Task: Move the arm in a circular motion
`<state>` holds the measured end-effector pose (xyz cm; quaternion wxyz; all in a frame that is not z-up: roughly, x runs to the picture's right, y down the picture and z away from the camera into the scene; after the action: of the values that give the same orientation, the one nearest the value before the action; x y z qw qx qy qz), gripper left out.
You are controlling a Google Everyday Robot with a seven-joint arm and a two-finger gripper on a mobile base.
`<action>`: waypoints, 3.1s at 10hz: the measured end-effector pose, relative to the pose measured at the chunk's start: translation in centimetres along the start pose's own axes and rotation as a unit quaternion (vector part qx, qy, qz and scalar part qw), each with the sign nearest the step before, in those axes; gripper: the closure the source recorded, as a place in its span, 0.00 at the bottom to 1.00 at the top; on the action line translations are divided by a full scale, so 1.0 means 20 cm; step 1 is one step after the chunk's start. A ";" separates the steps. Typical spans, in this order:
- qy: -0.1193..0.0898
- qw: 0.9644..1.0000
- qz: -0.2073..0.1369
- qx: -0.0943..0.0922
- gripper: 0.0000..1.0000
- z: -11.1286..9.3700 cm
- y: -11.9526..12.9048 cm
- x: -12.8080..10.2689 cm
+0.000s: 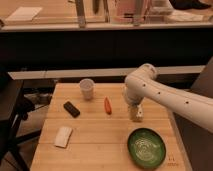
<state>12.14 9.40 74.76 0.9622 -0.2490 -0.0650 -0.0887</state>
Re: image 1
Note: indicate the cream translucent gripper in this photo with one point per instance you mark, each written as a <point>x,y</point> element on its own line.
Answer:
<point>133,111</point>

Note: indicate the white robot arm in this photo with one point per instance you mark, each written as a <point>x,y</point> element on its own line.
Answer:
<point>142,83</point>

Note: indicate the orange carrot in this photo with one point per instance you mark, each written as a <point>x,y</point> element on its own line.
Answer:
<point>107,106</point>

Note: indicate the green glass plate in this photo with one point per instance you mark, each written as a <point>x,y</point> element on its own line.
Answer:
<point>146,148</point>

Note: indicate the white paper cup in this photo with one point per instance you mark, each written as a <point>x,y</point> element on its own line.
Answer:
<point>87,87</point>

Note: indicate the black rectangular block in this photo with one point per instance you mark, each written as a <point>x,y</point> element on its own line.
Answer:
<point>69,107</point>

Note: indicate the white sponge block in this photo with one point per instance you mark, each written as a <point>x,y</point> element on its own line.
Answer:
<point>62,137</point>

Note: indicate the black chair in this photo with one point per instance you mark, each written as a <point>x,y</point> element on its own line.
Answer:
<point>14,107</point>

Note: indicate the white paper sheet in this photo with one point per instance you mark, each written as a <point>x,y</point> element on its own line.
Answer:
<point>23,14</point>

